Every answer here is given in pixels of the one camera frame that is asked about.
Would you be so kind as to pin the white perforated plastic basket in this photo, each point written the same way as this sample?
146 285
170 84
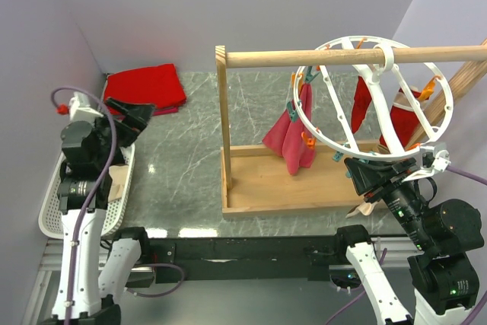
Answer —
50 222

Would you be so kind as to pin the orange clip back left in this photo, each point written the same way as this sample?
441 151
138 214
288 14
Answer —
360 42

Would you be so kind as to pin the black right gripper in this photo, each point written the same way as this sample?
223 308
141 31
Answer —
368 174

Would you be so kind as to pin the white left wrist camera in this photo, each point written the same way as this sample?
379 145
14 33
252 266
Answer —
79 109

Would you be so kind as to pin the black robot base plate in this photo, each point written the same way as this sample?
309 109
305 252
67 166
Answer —
235 258

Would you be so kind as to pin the orange clip right rim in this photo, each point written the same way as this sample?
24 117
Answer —
413 146

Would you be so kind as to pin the cream brown striped sock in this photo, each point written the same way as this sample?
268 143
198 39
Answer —
118 174

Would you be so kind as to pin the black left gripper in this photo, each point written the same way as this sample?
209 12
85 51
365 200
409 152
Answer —
138 116

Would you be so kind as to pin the white round clip hanger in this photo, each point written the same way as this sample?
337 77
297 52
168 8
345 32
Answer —
383 80

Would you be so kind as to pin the orange clip front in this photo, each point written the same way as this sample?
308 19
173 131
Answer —
309 141

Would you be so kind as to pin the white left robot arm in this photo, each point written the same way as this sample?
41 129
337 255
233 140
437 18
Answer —
91 143

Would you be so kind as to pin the red sock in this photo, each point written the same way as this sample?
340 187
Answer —
403 117
362 101

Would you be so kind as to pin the teal clip left rim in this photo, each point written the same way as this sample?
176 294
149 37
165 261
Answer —
311 73

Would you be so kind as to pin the orange clip holding pink cloth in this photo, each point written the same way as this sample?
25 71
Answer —
297 79

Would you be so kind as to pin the wooden clothes rack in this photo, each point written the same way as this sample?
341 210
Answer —
256 181

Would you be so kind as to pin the folded red cloth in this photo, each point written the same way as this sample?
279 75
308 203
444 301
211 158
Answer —
158 85

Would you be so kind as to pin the orange clip back right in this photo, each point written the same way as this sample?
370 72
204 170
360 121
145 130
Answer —
428 90

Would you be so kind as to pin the pink hanging cloth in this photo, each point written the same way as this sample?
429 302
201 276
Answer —
284 139

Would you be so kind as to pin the teal clip front left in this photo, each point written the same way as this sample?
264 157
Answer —
292 112

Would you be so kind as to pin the aluminium frame rail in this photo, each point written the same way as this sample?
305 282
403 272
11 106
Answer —
46 283

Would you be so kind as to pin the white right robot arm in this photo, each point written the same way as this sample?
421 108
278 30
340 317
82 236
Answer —
446 286

